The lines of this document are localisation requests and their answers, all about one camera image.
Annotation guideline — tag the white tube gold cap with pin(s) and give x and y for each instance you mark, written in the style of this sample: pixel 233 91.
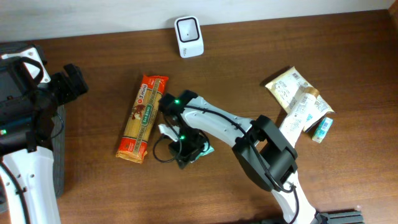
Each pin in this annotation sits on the white tube gold cap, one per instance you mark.
pixel 295 120

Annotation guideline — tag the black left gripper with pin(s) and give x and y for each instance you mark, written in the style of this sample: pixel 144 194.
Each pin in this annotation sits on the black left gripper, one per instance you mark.
pixel 72 82

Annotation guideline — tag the teal wipes packet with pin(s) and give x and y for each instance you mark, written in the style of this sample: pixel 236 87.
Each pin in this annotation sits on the teal wipes packet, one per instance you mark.
pixel 206 150

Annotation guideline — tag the yellow snack bag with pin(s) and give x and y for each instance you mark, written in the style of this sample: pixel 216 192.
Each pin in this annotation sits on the yellow snack bag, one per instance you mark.
pixel 287 89

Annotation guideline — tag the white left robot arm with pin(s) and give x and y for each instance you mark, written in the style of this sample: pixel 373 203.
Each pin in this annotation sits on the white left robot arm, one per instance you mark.
pixel 32 137

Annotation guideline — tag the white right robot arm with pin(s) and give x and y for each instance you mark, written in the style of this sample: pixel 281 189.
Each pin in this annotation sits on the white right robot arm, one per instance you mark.
pixel 263 152

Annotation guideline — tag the red spaghetti packet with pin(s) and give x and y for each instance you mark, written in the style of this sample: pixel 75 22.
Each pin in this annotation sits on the red spaghetti packet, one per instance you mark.
pixel 134 142

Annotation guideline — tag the white barcode scanner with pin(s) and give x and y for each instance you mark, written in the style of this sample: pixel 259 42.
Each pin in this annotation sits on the white barcode scanner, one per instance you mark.
pixel 189 37

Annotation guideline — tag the small green tissue pack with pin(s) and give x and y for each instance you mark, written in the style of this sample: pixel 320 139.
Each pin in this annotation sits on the small green tissue pack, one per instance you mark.
pixel 322 129

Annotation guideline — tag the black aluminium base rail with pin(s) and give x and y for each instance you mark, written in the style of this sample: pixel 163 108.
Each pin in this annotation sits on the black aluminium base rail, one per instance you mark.
pixel 334 217

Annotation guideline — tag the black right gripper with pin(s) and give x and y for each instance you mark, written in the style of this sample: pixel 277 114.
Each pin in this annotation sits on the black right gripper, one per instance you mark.
pixel 185 154

